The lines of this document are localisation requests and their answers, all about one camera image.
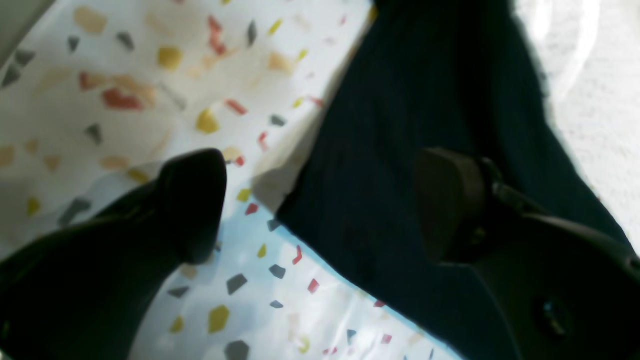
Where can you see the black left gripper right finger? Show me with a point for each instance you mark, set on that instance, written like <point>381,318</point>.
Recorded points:
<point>565,291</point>

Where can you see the terrazzo pattern tablecloth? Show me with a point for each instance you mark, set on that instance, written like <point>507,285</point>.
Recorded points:
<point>100,92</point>

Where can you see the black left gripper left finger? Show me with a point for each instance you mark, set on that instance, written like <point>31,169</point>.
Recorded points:
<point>81,292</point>

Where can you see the black t-shirt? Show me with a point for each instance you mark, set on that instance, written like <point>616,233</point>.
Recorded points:
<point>455,74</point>

